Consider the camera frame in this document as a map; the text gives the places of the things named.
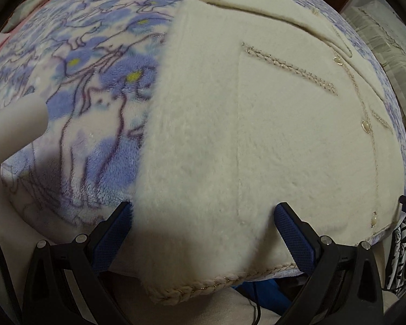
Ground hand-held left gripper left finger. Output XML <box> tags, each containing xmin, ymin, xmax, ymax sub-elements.
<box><xmin>22</xmin><ymin>201</ymin><xmax>133</xmax><ymax>325</ymax></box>

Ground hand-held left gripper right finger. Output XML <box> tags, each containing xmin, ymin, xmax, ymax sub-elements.
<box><xmin>273</xmin><ymin>202</ymin><xmax>384</xmax><ymax>325</ymax></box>

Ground white fluffy cardigan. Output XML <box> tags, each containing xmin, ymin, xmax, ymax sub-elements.
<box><xmin>132</xmin><ymin>0</ymin><xmax>406</xmax><ymax>307</ymax></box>

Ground black and white printed cloth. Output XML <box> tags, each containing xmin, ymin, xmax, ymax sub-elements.
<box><xmin>385</xmin><ymin>217</ymin><xmax>406</xmax><ymax>292</ymax></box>

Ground blue cloth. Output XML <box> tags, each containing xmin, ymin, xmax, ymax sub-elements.
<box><xmin>235</xmin><ymin>272</ymin><xmax>292</xmax><ymax>315</ymax></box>

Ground blue floral fleece blanket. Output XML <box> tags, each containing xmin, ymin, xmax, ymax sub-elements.
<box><xmin>0</xmin><ymin>0</ymin><xmax>406</xmax><ymax>278</ymax></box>

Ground lace covered furniture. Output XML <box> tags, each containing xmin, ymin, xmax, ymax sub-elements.
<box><xmin>340</xmin><ymin>0</ymin><xmax>406</xmax><ymax>126</ymax></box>

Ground black cable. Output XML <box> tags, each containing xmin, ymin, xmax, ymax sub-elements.
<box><xmin>251</xmin><ymin>279</ymin><xmax>263</xmax><ymax>325</ymax></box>

